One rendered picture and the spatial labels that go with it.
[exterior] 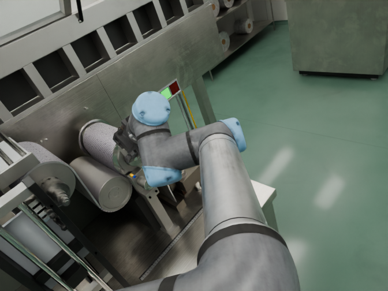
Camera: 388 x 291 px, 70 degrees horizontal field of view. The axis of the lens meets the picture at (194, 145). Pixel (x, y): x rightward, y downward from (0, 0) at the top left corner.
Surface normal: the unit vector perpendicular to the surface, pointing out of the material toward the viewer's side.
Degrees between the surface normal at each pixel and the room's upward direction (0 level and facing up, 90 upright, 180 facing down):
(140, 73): 90
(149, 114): 50
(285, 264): 57
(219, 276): 18
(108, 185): 90
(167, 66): 90
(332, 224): 0
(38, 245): 90
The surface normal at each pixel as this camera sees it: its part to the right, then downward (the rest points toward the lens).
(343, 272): -0.30, -0.76
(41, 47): 0.70, 0.23
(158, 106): 0.34, -0.30
